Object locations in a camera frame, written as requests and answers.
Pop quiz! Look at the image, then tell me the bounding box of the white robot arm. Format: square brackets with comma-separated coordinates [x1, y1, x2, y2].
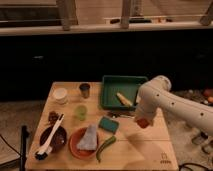
[135, 75, 213, 136]

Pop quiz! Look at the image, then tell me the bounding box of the metal cup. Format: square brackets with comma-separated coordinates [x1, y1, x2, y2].
[79, 83, 90, 98]

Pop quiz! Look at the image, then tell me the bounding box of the white paper cup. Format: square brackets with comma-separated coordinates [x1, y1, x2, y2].
[52, 88, 68, 104]

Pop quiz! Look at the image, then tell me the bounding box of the green plastic tray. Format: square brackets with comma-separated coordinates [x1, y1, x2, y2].
[100, 75, 148, 111]

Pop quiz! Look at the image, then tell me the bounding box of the metal fork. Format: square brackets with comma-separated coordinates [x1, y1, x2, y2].
[108, 113, 134, 119]

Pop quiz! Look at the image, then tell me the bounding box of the green sponge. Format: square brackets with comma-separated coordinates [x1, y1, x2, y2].
[98, 117, 119, 134]

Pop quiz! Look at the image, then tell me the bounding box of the grey folded cloth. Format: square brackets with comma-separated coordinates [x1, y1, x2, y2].
[77, 125, 97, 150]

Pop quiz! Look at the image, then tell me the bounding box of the brown pine cone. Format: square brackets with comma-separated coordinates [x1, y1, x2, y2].
[48, 111, 59, 125]

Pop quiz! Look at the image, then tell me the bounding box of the orange plate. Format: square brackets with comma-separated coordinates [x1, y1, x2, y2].
[69, 127, 97, 160]

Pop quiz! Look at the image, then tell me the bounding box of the green chili pepper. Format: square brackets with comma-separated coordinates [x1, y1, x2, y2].
[96, 136, 116, 163]

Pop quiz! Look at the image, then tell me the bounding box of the dark brown bowl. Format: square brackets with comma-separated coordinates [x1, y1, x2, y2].
[39, 126, 67, 153]

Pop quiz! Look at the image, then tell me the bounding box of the black chair frame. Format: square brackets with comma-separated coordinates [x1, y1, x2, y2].
[19, 125, 29, 171]

